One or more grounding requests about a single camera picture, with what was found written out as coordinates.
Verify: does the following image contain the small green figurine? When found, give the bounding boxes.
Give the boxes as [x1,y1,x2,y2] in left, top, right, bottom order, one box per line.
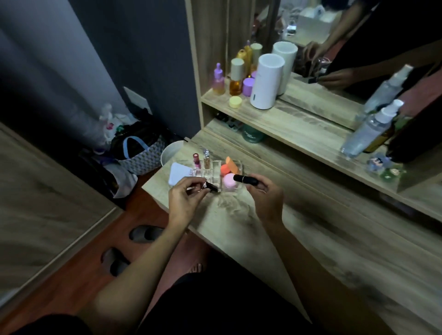
[380,165,404,182]

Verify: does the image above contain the amber glass bottle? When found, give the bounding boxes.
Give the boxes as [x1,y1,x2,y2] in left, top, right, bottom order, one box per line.
[363,121,396,154]

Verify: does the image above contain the person's right forearm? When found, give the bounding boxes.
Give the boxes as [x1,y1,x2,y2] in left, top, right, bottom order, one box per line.
[265,221,394,335]

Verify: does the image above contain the white cylindrical humidifier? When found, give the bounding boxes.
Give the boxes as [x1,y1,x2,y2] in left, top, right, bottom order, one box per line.
[250,53,286,110]

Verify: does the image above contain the orange wedge makeup sponge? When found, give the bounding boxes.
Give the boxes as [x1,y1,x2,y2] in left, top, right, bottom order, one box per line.
[225,156,241,175]

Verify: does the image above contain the wooden panel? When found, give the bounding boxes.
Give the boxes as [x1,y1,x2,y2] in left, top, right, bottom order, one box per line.
[0,121,124,321]

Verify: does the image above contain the dark cosmetics under shelf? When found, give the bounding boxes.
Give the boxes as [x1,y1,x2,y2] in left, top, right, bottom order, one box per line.
[215,112,243,132]

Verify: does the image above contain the black lipstick cap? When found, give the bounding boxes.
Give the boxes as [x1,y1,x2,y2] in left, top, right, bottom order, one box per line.
[233,174,259,186]

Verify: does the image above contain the person's leg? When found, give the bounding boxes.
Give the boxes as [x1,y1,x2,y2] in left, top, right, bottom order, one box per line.
[143,229,212,320]

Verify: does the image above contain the large black object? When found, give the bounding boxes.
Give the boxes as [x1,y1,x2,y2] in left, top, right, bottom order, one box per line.
[386,100,442,164]

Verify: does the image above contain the small blue figurine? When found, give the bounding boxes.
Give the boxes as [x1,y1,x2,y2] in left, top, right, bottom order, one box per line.
[367,153,393,174]

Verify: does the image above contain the tall bottle with beige cap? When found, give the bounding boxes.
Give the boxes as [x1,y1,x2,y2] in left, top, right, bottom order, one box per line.
[250,43,263,73]

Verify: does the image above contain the person's black shorts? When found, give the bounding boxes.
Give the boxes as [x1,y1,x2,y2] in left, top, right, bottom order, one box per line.
[10,250,320,335]

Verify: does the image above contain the white wall outlet plate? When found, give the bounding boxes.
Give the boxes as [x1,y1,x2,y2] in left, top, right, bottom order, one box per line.
[123,86,153,115]

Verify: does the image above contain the person's left forearm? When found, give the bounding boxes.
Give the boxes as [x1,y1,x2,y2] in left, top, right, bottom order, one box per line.
[78,221,189,335]

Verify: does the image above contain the clear spray bottle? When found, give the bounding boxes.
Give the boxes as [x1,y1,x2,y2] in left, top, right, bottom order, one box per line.
[340,99,405,160]

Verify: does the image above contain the amber bottle with beige cap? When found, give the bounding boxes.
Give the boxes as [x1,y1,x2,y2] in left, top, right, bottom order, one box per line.
[229,58,245,96]

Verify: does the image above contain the white waste bin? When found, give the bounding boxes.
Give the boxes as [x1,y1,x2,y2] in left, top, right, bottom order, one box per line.
[160,140,186,167]

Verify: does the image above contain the purple dropper bottle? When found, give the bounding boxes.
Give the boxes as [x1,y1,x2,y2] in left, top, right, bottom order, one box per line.
[212,63,226,96]

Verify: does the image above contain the green jar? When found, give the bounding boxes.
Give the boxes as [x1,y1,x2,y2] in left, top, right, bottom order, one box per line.
[241,124,266,144]

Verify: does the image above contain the yellow bottle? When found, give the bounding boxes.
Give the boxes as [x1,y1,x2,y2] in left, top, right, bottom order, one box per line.
[236,41,253,77]

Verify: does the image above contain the grey slipper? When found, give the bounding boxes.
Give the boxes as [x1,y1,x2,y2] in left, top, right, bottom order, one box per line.
[129,225,165,244]
[100,247,132,277]

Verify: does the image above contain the person's left hand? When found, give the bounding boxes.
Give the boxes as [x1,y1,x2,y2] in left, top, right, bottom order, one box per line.
[168,177,212,230]

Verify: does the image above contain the mirror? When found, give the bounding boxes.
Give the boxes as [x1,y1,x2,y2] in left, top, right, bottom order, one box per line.
[255,0,442,131]

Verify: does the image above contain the wooden vanity desk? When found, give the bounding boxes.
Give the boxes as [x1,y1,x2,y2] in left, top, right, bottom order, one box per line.
[142,0,442,335]

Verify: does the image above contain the patterned tote bag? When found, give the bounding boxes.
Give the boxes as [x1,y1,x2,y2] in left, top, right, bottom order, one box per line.
[118,136,167,175]

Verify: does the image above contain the white powder puff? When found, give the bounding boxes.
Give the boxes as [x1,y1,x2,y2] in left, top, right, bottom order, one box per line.
[168,162,193,187]

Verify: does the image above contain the black bag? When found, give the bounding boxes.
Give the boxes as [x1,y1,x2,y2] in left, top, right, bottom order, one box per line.
[110,117,166,159]

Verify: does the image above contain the person's right hand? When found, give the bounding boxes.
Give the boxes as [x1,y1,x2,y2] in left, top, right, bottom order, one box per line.
[246,173,285,227]

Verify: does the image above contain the clear acrylic makeup organizer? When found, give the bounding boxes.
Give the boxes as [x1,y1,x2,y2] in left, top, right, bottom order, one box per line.
[192,160,244,194]

